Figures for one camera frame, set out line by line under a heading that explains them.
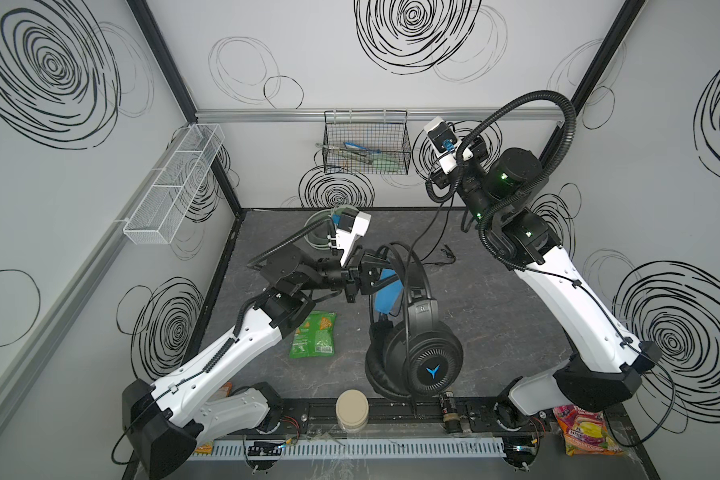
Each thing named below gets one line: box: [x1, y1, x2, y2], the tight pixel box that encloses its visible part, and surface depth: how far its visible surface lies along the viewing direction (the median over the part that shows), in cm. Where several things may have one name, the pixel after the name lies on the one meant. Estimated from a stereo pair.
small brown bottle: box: [439, 390, 463, 434], surface depth 74 cm
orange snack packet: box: [195, 442, 213, 454], surface depth 70 cm
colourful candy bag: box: [552, 404, 623, 457], surface depth 70 cm
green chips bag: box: [289, 310, 337, 359], surface depth 85 cm
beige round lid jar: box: [335, 389, 369, 432], surface depth 69 cm
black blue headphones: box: [364, 242, 465, 398], surface depth 36 cm
